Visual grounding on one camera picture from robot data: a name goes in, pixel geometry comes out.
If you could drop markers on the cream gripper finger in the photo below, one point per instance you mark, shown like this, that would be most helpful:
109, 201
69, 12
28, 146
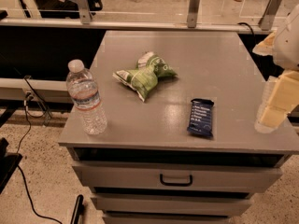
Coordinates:
265, 47
280, 97

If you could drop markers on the blue rxbar blueberry bar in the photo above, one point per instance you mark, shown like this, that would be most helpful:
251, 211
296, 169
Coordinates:
200, 122

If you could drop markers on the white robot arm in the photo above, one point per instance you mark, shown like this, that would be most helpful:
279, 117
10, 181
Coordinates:
286, 43

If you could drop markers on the green jalapeno chip bag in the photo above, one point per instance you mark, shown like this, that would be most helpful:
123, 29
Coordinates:
144, 78

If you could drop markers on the grey drawer cabinet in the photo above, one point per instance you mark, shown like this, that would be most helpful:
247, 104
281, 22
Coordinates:
121, 166

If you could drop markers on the clear plastic water bottle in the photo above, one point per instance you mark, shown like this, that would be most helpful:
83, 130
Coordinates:
85, 95

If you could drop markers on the seated person in background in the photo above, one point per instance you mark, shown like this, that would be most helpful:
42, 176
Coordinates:
61, 9

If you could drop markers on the metal railing with posts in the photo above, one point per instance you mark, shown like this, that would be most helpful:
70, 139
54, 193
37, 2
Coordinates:
148, 14

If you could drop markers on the black bar on floor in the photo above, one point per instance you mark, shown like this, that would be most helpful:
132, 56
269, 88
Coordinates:
78, 210

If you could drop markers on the black object at left edge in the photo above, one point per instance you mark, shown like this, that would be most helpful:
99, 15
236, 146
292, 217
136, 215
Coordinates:
8, 163

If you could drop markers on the black drawer handle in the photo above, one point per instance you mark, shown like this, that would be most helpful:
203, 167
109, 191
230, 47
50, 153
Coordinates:
172, 181

